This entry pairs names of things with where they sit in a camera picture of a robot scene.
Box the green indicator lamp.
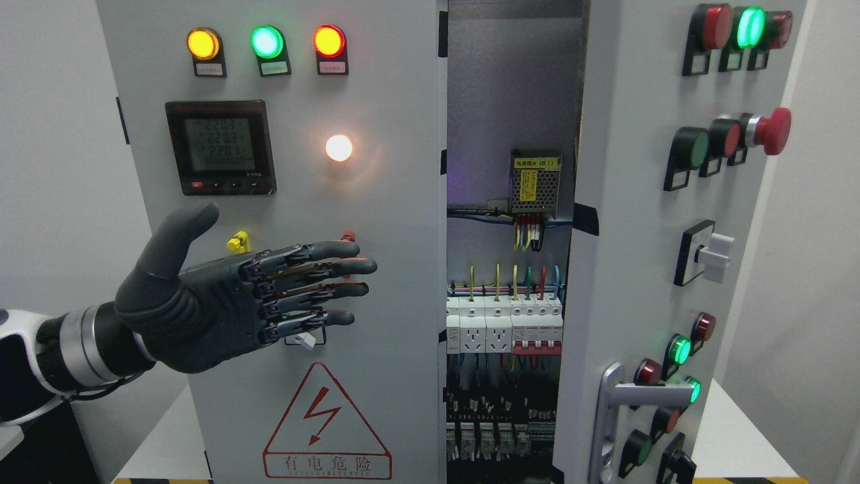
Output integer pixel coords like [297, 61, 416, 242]
[250, 25, 284, 59]

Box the silver door handle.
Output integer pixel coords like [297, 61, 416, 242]
[587, 362, 694, 483]

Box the white rotary switch right door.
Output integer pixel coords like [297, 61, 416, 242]
[673, 218, 734, 287]

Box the red indicator lamp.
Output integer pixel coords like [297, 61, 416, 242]
[312, 24, 346, 59]

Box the yellow terminal post block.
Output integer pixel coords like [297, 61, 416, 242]
[225, 231, 250, 254]

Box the white socket breaker row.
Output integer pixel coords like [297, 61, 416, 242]
[445, 294, 563, 356]

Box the yellow indicator lamp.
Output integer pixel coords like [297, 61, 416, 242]
[185, 27, 221, 61]

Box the white rotary selector switch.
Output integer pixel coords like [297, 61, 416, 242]
[284, 327, 327, 350]

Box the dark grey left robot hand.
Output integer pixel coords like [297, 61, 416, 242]
[114, 202, 378, 374]

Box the grey cabinet door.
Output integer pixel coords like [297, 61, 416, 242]
[96, 1, 446, 483]
[564, 1, 807, 483]

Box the red electric hazard warning sticker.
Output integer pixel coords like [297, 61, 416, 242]
[262, 362, 393, 481]

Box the black box with antenna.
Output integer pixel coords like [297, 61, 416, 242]
[1, 403, 99, 483]

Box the red emergency stop button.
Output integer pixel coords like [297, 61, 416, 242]
[737, 107, 792, 156]

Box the black digital power meter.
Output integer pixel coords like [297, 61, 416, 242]
[164, 100, 277, 196]

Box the metal mesh power supply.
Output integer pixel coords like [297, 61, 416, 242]
[509, 149, 563, 217]

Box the lower relay terminal row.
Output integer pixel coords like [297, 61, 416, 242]
[443, 387, 557, 482]

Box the grey cabinet body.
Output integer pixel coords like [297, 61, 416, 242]
[441, 1, 585, 483]

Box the white glowing indicator lamp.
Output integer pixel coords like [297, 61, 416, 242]
[325, 134, 354, 162]

